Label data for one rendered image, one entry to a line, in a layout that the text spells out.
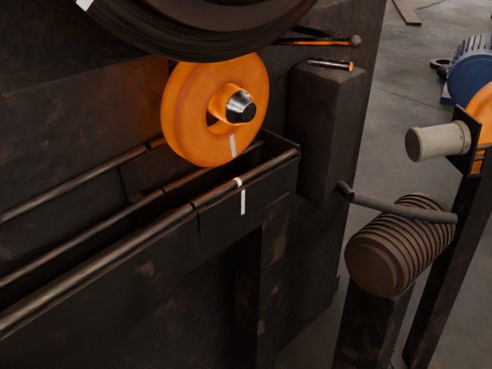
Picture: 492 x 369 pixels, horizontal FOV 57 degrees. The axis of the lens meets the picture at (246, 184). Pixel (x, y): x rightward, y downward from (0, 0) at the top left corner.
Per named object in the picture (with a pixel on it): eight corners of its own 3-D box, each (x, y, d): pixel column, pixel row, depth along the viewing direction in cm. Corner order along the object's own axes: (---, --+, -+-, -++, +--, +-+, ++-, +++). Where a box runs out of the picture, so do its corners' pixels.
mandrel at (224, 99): (151, 92, 63) (145, 61, 61) (176, 81, 66) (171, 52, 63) (236, 136, 53) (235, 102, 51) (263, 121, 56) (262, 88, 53)
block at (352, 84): (277, 187, 86) (285, 62, 72) (304, 170, 91) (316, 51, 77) (322, 212, 80) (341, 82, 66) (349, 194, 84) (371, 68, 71)
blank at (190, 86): (144, 71, 49) (162, 80, 47) (246, 19, 56) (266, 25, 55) (174, 179, 59) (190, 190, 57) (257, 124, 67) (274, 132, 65)
